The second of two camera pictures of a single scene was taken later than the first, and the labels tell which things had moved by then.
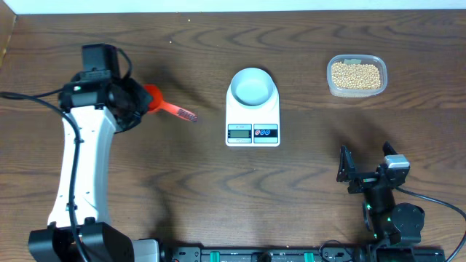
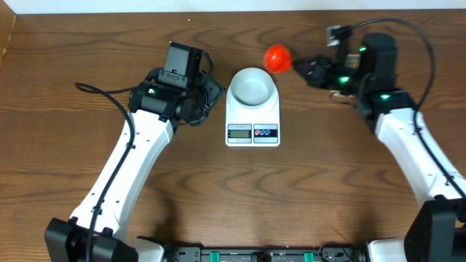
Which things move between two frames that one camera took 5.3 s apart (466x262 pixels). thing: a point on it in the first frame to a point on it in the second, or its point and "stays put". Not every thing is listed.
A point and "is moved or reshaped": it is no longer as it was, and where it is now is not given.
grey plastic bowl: [252, 86] stays put
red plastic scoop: [156, 102] is moved or reshaped
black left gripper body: [135, 102] to [202, 97]
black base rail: [303, 254] stays put
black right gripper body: [363, 181] to [336, 76]
